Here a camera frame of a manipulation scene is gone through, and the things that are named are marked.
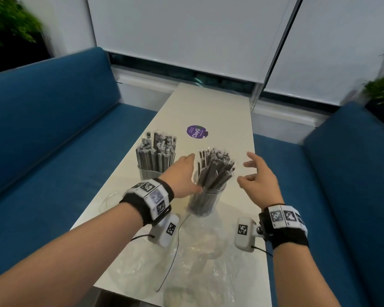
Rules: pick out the person's right hand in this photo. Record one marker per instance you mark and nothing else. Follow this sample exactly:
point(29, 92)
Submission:
point(264, 188)

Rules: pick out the person's left hand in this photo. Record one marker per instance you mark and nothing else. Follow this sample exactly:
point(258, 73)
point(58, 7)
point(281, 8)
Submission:
point(179, 179)

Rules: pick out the person's right thumb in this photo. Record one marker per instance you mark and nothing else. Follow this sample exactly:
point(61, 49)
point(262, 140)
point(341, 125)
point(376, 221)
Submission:
point(245, 181)

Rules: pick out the person's left thumb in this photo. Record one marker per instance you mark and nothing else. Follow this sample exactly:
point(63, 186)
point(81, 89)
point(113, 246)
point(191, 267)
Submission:
point(196, 189)

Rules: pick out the person's left forearm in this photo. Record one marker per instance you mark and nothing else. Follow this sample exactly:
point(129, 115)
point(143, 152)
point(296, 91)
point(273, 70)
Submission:
point(67, 252)

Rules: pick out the person's right forearm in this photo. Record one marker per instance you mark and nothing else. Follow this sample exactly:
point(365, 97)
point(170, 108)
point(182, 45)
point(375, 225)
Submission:
point(300, 278)

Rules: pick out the round clear plastic cup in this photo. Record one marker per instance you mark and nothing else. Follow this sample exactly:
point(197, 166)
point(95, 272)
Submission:
point(206, 201)

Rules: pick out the bundle of wrapped black straws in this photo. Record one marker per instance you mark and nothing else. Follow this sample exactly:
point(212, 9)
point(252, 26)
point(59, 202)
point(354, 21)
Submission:
point(216, 169)
point(156, 151)

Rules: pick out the black wristband with marker tiles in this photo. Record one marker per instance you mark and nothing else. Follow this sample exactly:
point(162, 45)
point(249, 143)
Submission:
point(286, 225)
point(152, 198)

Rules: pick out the square clear plastic holder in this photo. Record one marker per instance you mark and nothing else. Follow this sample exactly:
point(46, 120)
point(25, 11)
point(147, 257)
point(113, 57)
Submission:
point(145, 174)

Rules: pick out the round purple sticker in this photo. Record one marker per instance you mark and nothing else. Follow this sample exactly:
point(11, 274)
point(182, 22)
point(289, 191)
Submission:
point(197, 131)

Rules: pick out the crumpled clear plastic bag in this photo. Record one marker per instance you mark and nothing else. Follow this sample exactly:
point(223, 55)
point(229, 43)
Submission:
point(195, 262)

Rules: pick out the blue upholstered sofa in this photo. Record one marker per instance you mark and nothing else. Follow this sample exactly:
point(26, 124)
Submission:
point(51, 140)
point(339, 204)

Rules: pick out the white roller blind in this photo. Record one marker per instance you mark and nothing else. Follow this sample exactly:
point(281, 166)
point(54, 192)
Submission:
point(336, 47)
point(192, 31)

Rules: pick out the green potted plant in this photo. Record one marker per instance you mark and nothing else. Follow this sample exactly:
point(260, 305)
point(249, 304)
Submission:
point(9, 25)
point(382, 89)

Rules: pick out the white wrist camera with marker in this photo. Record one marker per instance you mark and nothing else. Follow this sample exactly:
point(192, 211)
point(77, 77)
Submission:
point(165, 231)
point(244, 235)

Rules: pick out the window frame post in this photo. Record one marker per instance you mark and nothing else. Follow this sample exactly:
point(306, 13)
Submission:
point(275, 60)

